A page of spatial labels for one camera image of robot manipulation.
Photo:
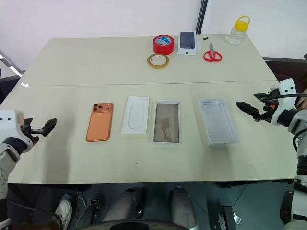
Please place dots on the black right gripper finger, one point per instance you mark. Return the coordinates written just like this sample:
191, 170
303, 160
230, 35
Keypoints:
248, 109
262, 96

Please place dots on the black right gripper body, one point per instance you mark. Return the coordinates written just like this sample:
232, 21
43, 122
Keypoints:
267, 112

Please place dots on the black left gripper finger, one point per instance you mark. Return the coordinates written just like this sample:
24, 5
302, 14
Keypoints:
28, 121
50, 125

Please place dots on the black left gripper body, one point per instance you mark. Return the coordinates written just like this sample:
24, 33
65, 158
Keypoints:
30, 131

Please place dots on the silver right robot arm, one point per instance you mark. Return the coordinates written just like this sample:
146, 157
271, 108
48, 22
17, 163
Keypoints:
298, 119

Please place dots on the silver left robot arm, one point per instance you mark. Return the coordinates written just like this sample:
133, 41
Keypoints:
7, 153

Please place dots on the white phone box lid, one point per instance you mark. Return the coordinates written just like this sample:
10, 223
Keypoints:
219, 121

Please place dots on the white phone tray insert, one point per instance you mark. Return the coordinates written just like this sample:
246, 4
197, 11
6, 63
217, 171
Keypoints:
135, 115

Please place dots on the white box with phone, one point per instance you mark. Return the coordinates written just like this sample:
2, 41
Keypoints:
187, 43

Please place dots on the orange smartphone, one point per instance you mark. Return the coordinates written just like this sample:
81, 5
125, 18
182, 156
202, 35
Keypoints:
99, 122

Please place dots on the clear jar yellow lid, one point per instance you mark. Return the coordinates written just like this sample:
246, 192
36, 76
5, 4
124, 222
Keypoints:
237, 33

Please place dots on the white sneaker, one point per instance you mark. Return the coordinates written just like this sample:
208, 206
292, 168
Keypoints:
64, 212

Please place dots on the black vertical pole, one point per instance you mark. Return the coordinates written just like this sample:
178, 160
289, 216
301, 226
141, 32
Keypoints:
201, 16

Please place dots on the yellow tape roll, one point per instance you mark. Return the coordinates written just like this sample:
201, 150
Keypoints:
157, 61

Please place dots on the red tape roll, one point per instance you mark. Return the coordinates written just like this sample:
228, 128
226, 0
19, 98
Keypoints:
163, 44

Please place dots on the grey rounded leg shape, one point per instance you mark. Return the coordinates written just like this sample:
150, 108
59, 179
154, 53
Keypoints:
124, 204
183, 206

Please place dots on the dark rounded base shape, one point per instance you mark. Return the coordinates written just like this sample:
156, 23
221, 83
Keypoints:
134, 225

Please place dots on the aluminium frame rail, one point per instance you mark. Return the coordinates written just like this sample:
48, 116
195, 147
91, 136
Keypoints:
9, 63

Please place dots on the black table leg bracket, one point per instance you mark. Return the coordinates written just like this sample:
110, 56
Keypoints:
95, 203
226, 216

